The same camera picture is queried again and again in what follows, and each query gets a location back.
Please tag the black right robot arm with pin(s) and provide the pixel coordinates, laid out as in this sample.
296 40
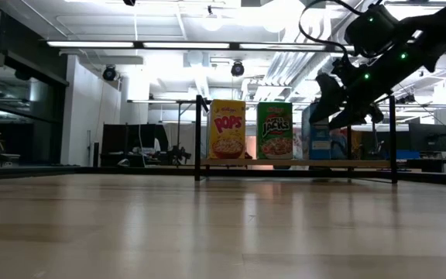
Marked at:
440 27

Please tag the black partition screen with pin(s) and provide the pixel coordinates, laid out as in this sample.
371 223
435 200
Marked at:
130 137

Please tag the round white pendant lamp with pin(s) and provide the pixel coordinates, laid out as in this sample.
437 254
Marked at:
211 22

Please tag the long ceiling light strip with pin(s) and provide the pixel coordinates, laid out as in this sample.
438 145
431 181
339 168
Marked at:
186 45
91 44
281 46

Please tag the yellow Pops cereal box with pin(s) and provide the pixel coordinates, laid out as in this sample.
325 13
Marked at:
227 129

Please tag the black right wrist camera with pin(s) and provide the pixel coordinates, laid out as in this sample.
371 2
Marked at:
370 31

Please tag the blue Rice Krispies cereal box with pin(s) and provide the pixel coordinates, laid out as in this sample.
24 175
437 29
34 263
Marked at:
318 143

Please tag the wooden shelf with black frame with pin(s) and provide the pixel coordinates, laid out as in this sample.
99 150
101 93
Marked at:
362 163

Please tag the blue chair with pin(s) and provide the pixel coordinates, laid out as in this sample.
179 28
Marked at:
409 154

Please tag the floral patterned cloth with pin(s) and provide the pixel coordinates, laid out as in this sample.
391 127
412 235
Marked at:
297 143

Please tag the black tripod equipment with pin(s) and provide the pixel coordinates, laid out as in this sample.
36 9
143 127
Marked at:
178 154

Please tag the black ceiling spot lamp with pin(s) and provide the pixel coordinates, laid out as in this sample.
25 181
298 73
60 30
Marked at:
237 69
109 73

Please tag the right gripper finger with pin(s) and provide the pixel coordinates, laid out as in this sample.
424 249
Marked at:
358 115
329 97

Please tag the green Apple Jacks cereal box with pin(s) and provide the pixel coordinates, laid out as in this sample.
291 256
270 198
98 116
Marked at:
274 133

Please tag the black monitor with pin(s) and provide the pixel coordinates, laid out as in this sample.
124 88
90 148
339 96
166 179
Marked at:
428 137

